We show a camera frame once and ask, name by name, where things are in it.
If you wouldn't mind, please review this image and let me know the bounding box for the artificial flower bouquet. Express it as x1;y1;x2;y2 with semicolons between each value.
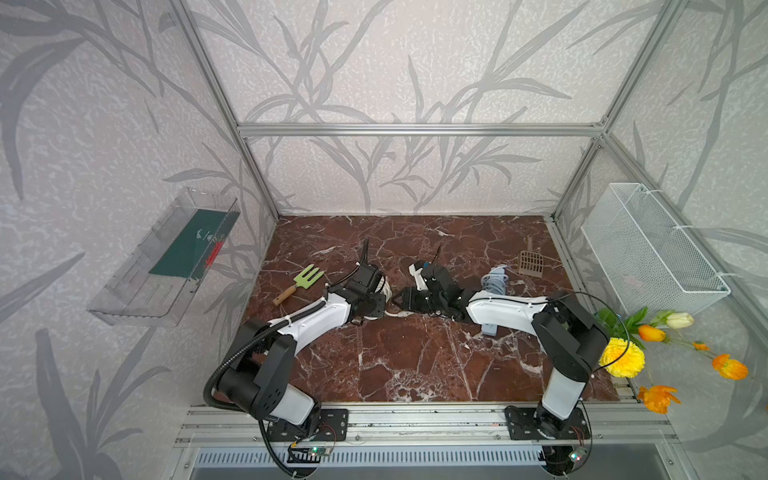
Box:
587;306;767;427

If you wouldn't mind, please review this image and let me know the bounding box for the white wire mesh basket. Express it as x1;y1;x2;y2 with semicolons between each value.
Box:
581;183;731;315

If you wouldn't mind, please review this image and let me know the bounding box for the cream white extension cord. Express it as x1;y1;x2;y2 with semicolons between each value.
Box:
374;277;415;318

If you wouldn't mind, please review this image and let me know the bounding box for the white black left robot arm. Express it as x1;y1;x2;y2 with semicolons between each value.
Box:
203;261;388;440

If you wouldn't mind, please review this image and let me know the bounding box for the beige plastic litter scoop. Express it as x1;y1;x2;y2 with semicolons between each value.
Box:
517;236;544;278

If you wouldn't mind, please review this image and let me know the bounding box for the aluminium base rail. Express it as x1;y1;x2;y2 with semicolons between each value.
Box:
175;402;680;448

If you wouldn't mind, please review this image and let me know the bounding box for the clear plastic wall bin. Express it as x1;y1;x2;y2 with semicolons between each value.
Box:
87;187;241;327

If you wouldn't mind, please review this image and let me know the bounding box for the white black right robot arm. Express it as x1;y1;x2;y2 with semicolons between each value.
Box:
402;261;610;440

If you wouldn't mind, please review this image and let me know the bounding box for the light blue power strip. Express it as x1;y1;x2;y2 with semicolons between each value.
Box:
481;265;508;337

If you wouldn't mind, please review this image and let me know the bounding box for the green card in bin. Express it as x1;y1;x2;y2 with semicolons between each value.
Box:
150;209;227;280

